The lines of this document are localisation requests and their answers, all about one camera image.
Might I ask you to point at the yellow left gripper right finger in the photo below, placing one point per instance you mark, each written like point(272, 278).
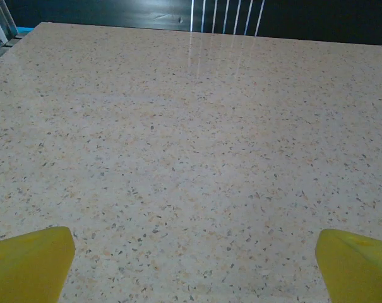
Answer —
point(355, 271)

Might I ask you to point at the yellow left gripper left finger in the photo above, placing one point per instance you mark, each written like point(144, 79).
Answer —
point(26, 268)

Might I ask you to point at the blue circuit print panel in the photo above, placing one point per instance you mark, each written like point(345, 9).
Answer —
point(115, 12)

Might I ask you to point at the aluminium table side rail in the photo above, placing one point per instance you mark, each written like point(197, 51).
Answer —
point(1, 52)

